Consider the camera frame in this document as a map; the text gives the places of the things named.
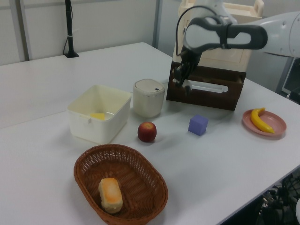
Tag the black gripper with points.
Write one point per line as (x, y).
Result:
(189, 59)

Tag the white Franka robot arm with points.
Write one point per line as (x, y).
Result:
(269, 30)

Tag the dark wood drawer cabinet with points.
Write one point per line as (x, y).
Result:
(222, 70)

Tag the yellow toy banana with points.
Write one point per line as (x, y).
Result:
(256, 120)

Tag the toy bread loaf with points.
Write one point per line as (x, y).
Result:
(110, 195)

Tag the small cream lidded trash can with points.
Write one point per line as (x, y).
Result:
(148, 100)

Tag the purple cube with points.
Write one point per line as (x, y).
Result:
(198, 125)

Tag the red apple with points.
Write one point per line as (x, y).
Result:
(147, 132)

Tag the yellow block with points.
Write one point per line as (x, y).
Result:
(98, 116)

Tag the cream open plastic bin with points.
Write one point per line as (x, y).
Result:
(100, 126)

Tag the pink plate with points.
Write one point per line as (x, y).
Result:
(276, 124)

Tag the grey monitor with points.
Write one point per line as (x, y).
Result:
(291, 82)

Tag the brown wicker basket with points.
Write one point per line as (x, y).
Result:
(145, 187)

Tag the black camera stand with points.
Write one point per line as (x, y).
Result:
(69, 28)

